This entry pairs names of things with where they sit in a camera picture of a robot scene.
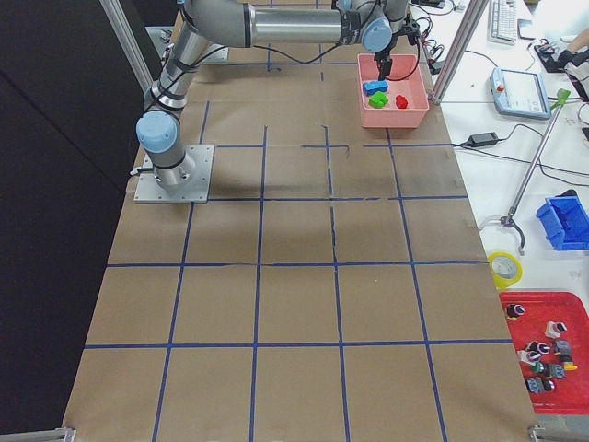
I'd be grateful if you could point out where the red toy block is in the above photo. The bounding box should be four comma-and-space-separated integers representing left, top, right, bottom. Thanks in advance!
395, 95, 409, 110

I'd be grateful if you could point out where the metal reacher grabber tool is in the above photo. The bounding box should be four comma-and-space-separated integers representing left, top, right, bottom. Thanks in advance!
478, 88, 571, 256

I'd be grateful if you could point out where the yellow tape roll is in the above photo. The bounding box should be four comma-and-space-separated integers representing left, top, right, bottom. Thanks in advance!
489, 251, 524, 290

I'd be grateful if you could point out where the black power adapter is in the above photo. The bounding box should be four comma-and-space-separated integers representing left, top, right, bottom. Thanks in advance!
465, 132, 499, 147

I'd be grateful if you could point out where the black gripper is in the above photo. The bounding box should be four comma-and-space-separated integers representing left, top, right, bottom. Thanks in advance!
374, 35, 399, 81

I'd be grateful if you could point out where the blue toy block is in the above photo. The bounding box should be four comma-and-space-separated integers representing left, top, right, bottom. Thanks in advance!
363, 80, 388, 97

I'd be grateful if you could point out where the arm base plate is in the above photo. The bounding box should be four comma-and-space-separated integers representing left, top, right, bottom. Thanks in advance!
202, 44, 229, 64
133, 145, 214, 204

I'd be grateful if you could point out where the black smartphone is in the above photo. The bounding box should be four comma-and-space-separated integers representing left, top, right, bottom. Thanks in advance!
516, 19, 535, 41

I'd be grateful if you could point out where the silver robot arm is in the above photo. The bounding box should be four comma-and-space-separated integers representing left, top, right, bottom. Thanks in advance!
136, 1, 411, 192

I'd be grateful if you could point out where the red plastic tray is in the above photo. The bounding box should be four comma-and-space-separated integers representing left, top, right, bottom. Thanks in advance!
500, 291, 588, 415

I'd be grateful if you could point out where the pink plastic box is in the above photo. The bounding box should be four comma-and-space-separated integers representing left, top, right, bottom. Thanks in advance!
357, 53, 430, 128

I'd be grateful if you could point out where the green toy block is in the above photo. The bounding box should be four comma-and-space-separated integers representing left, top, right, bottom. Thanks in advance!
368, 91, 388, 109

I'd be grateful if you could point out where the robot teach pendant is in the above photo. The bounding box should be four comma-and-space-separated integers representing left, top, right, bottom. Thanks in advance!
490, 67, 551, 120

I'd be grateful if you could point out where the aluminium frame post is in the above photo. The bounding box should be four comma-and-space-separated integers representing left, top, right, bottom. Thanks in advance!
99, 0, 161, 93
430, 0, 488, 104

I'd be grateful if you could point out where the left aluminium frame post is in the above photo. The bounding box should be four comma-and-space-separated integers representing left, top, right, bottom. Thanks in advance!
99, 0, 161, 93

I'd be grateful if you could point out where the white keyboard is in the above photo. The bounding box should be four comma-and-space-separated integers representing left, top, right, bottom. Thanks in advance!
487, 0, 517, 45

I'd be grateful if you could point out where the blue storage bin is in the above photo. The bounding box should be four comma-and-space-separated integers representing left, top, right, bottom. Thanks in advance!
536, 195, 588, 250

